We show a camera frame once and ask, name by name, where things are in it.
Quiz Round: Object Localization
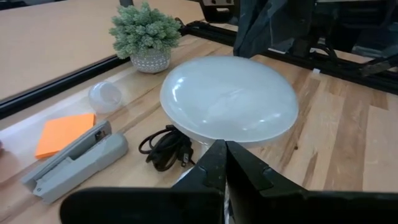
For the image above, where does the neighbouring wooden desk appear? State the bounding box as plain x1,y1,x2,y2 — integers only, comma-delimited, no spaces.
0,0,206,102

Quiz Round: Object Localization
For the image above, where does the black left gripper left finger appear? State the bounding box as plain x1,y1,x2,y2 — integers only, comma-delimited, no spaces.
58,139,227,224

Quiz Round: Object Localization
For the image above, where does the potted green succulent plant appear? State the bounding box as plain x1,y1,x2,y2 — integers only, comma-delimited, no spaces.
108,1,182,75

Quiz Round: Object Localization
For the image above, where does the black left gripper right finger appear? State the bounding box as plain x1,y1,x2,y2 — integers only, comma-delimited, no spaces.
225,140,398,224

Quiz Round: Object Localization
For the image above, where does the grey stapler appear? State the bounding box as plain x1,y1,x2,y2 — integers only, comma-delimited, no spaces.
21,120,129,205

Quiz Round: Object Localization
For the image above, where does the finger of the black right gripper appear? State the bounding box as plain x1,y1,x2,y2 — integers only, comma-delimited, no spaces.
233,0,276,59
270,0,315,43

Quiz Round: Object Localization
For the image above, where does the large white flood lightbulb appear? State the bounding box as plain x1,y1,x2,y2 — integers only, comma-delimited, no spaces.
159,55,299,156

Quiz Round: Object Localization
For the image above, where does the black lamp power cord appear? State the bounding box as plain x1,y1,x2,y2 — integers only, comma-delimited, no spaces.
138,124,197,172

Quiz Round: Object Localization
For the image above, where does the small translucent plastic cup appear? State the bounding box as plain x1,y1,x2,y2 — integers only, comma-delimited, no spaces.
88,81,123,114

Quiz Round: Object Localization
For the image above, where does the orange sticky note pad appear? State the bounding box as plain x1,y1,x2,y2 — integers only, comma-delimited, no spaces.
34,113,96,160

